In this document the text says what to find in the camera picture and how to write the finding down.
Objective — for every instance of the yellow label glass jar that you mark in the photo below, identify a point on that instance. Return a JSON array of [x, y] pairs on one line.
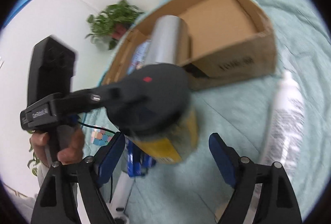
[[152, 107]]

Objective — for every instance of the white folding phone stand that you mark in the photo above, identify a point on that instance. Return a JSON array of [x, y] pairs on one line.
[[118, 203]]

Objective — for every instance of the pastel rubik's cube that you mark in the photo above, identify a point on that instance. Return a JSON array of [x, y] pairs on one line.
[[100, 137]]

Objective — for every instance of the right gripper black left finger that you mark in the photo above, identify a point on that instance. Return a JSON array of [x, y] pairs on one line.
[[91, 173]]

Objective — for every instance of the blue stapler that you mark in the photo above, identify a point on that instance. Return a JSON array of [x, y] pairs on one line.
[[138, 162]]

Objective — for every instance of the large leafy green plant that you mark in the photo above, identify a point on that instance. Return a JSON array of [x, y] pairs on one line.
[[33, 163]]

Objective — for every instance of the light green quilted blanket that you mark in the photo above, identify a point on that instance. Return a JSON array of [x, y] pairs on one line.
[[192, 191]]

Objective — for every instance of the person's left hand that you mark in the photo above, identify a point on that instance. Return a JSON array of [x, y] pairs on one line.
[[72, 154]]

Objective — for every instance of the brown cardboard tray box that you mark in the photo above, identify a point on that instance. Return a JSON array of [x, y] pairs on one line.
[[229, 41]]

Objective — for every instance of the potted plant red pot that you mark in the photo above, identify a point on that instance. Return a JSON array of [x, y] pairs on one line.
[[111, 23]]

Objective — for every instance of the colourful pink box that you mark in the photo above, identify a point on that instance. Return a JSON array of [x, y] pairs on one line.
[[138, 58]]

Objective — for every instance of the silver metal cylinder can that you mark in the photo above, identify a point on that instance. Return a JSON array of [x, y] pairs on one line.
[[170, 41]]

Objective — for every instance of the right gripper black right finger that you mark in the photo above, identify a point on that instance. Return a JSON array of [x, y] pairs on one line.
[[277, 202]]

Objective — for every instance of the white plastic bottle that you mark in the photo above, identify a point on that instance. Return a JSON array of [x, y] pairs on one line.
[[285, 133]]

